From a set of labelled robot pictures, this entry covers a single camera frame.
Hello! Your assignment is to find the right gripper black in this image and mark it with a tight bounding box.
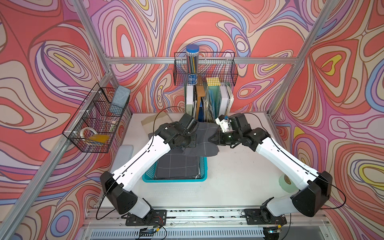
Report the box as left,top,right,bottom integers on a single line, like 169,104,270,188
208,130,241,146

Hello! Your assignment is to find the dark grey checked cloth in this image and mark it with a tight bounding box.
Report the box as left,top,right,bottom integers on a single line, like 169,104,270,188
183,122,219,157
154,149,201,180

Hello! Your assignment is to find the teal plastic basket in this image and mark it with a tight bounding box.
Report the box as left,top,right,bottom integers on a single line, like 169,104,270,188
142,155,208,183

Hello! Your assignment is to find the dark grey checked cloth front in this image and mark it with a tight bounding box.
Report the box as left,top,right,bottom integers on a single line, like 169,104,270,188
154,149,201,180

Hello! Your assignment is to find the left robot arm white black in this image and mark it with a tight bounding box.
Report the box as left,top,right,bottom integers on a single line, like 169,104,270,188
100,114,198,219

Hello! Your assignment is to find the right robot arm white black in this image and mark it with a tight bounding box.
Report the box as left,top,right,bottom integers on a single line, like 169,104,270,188
209,113,333,223

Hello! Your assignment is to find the beige grey folded cloth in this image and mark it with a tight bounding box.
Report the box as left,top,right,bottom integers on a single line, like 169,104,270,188
141,112,172,139

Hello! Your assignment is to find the green desktop file organizer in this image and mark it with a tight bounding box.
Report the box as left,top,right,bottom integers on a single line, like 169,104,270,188
184,85,235,123

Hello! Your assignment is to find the white book in organizer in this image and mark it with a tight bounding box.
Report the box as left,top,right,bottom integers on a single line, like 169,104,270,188
218,86,229,116

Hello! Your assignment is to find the yellow sticky note block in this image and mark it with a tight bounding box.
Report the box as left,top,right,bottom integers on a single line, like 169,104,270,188
206,77,221,87

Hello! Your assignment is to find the white flat tin box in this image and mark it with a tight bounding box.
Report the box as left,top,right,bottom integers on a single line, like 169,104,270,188
110,145,134,173

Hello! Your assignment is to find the green pencil cup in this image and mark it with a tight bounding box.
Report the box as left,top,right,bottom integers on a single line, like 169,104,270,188
279,174,299,193

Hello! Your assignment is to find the grey blue sponge block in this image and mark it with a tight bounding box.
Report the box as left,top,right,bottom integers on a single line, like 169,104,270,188
111,86,131,109

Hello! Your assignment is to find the yellow flat pad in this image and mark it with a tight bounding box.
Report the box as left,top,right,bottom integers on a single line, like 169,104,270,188
86,134,110,145

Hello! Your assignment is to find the blue lidded pencil tube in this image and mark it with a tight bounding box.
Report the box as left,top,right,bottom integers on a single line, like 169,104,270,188
186,44,200,85

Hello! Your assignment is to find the white tape roll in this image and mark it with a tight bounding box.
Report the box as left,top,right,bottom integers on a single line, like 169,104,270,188
80,127,98,139

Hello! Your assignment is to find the black wire basket rear wall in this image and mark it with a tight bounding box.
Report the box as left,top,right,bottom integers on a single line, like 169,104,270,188
173,51,239,87

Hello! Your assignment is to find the black wire basket wall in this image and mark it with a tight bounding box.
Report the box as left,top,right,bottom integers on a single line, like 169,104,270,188
173,51,239,87
62,83,130,153

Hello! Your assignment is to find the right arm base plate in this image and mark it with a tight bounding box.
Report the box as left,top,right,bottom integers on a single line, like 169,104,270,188
241,208,287,226

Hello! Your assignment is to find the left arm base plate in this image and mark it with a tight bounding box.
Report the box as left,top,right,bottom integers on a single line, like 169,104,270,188
121,210,167,227

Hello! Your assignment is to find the black wire basket left wall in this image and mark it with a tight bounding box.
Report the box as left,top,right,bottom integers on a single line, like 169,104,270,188
62,83,130,153

